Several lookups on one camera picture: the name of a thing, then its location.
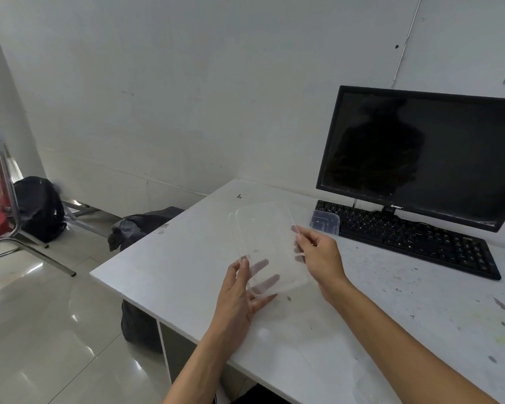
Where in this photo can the person's right hand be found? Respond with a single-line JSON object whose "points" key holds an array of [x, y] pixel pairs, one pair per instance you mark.
{"points": [[324, 262]]}

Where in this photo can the person's left hand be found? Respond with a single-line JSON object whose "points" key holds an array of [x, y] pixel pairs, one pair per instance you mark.
{"points": [[231, 302]]}

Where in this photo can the person's left thumb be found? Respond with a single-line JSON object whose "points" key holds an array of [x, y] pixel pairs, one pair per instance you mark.
{"points": [[239, 271]]}

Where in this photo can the person's right thumb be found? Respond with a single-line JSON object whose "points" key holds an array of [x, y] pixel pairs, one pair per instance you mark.
{"points": [[305, 234]]}

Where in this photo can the person's left middle finger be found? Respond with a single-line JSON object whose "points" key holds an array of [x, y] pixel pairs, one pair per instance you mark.
{"points": [[270, 281]]}

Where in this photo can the clear plastic food container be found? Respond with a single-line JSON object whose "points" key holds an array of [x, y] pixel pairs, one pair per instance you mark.
{"points": [[269, 235]]}

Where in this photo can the person's right forearm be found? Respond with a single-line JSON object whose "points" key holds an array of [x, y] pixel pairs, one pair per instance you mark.
{"points": [[404, 353]]}

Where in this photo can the person's left forearm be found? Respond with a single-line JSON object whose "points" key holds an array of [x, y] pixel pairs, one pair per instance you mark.
{"points": [[197, 366]]}

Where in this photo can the small clear plastic container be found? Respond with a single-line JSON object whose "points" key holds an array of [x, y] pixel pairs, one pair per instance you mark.
{"points": [[324, 222]]}

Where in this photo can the black computer keyboard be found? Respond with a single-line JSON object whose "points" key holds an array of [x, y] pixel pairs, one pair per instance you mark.
{"points": [[408, 237]]}

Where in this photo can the black grey bag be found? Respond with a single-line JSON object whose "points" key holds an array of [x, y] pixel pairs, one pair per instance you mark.
{"points": [[138, 226]]}

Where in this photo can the dark bag under table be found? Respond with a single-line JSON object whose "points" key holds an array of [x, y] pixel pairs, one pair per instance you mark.
{"points": [[138, 326]]}

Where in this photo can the person's black trousers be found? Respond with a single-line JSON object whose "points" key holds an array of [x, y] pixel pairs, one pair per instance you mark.
{"points": [[258, 397]]}

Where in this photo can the black computer monitor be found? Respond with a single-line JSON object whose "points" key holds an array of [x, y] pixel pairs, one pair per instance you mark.
{"points": [[420, 155]]}

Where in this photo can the black backpack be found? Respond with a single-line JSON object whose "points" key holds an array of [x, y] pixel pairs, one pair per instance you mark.
{"points": [[39, 208]]}

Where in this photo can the grey metal floor frame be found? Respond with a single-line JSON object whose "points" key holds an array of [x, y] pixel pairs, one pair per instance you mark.
{"points": [[82, 212]]}

